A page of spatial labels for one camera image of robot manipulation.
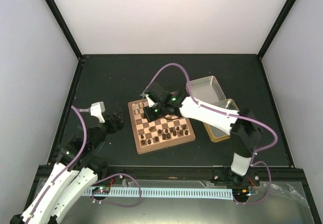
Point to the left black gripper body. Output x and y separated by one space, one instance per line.
114 128

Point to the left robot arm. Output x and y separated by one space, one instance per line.
76 168

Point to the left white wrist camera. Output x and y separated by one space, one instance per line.
97 109

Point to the black frame post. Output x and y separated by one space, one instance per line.
64 28
287 7

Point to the black front rail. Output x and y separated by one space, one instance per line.
213 174

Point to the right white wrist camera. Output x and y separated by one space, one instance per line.
146 96

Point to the small circuit board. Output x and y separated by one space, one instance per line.
101 190

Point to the pink rimmed metal tin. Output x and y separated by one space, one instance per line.
206 89

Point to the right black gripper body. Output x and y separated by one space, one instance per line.
155 115

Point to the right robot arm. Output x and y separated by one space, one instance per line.
234 123

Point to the light blue slotted cable duct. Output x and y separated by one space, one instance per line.
225 194

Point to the right black frame post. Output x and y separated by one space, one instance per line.
287 7

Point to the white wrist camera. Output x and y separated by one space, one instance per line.
146 96
97 109

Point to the row of white chess pieces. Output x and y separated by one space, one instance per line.
138 108

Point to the wooden chess board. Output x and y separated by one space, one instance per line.
139 122

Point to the left black frame post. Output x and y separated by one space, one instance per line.
64 28

